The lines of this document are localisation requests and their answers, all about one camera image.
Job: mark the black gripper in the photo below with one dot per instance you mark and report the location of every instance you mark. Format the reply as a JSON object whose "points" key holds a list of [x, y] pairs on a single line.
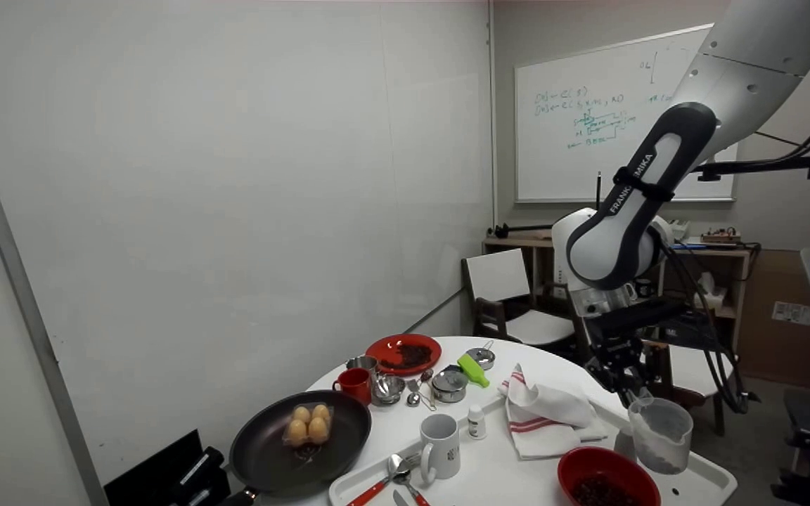
{"points": [[613, 341]]}

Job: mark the clear plastic measuring jar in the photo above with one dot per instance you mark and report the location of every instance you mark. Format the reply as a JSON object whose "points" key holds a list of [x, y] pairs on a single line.
{"points": [[655, 435]]}

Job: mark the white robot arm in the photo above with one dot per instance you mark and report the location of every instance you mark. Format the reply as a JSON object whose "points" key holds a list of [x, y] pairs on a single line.
{"points": [[744, 72]]}

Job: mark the red bowl near front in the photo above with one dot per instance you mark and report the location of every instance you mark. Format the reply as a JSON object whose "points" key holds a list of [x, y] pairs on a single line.
{"points": [[593, 476]]}

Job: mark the small steel bowl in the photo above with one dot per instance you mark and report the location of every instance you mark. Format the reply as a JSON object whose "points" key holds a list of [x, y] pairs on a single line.
{"points": [[386, 390]]}

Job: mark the right white chair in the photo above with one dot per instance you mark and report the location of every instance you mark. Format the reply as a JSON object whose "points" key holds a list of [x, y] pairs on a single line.
{"points": [[682, 358]]}

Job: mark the white chair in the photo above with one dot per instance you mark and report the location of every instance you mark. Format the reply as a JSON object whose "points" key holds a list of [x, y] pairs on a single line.
{"points": [[682, 358], [503, 301]]}

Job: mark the white red striped cloth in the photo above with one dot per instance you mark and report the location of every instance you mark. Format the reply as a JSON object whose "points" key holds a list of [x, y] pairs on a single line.
{"points": [[545, 424]]}

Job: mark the small metal lid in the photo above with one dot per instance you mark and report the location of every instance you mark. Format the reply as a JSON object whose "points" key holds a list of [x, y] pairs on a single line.
{"points": [[482, 356]]}

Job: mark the left white chair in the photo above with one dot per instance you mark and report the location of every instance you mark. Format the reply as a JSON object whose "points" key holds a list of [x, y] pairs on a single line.
{"points": [[503, 301]]}

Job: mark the white salt shaker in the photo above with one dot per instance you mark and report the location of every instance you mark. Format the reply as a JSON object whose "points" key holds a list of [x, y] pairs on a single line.
{"points": [[475, 427]]}

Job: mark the green cup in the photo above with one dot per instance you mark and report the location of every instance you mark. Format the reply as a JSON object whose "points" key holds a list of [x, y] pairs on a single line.
{"points": [[472, 369]]}

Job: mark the wooden shelf unit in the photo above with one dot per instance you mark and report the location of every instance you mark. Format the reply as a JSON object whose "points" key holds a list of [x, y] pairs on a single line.
{"points": [[711, 280]]}

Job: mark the round metal tin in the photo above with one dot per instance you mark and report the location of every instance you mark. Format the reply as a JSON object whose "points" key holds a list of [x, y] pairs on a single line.
{"points": [[448, 387]]}

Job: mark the white mug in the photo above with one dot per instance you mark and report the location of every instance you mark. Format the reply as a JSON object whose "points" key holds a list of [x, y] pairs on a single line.
{"points": [[439, 453]]}

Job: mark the red plate far side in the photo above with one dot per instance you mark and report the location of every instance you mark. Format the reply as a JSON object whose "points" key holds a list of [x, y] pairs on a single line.
{"points": [[403, 356]]}

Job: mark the whiteboard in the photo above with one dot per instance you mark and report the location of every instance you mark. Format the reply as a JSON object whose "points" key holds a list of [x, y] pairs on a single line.
{"points": [[576, 119]]}

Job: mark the red mug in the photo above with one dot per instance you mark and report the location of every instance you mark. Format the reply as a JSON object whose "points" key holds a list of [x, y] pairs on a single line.
{"points": [[354, 383]]}

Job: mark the brown egg right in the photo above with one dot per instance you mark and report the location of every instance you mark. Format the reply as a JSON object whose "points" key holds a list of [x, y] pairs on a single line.
{"points": [[318, 432]]}

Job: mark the brown egg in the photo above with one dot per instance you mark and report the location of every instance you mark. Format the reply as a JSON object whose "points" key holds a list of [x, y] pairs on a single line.
{"points": [[318, 432], [296, 435]]}

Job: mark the black frying pan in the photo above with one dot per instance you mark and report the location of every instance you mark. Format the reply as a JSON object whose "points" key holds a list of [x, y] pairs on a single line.
{"points": [[296, 448]]}

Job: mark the brown egg left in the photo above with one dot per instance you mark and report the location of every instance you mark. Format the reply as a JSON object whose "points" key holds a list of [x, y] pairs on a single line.
{"points": [[296, 435]]}

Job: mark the black camera stand bar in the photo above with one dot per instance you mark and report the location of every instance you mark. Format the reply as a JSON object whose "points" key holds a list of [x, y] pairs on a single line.
{"points": [[500, 231]]}

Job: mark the red handled spoon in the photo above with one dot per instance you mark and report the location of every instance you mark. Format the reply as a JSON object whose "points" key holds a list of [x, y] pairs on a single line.
{"points": [[395, 464]]}

